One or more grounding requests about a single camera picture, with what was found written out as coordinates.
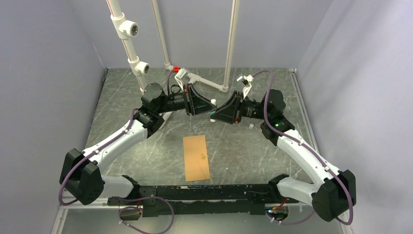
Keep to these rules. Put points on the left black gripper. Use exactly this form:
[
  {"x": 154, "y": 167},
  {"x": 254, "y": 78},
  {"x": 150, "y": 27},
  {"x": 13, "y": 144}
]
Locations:
[{"x": 195, "y": 102}]

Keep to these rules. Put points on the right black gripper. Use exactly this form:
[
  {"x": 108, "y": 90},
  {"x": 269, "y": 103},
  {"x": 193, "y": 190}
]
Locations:
[{"x": 232, "y": 110}]

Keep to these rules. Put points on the brown paper envelope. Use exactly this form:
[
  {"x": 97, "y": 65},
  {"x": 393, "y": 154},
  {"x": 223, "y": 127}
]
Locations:
[{"x": 196, "y": 163}]

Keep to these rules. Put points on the green white glue stick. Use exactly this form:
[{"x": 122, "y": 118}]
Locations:
[{"x": 214, "y": 102}]

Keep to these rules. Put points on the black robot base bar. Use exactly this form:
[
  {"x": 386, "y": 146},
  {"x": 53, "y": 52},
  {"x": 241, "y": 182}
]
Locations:
[{"x": 158, "y": 200}]

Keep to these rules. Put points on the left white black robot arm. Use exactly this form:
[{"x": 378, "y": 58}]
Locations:
[{"x": 81, "y": 177}]

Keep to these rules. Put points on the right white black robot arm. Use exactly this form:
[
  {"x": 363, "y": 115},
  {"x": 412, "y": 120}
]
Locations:
[{"x": 331, "y": 192}]

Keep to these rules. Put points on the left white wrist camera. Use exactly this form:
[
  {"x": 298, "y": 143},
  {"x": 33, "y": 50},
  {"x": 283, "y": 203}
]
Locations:
[{"x": 180, "y": 73}]

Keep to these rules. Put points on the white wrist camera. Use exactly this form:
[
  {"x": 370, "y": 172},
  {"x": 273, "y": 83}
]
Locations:
[
  {"x": 180, "y": 73},
  {"x": 247, "y": 82}
]

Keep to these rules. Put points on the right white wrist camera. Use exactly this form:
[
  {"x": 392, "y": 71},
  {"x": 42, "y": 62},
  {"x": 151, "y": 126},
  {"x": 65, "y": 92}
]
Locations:
[{"x": 247, "y": 82}]

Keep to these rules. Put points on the white PVC pipe frame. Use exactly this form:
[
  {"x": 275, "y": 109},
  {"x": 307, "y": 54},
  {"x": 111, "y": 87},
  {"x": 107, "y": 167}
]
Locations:
[{"x": 206, "y": 29}]

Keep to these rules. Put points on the aluminium rail frame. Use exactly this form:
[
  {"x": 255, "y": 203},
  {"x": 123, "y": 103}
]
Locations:
[{"x": 238, "y": 154}]

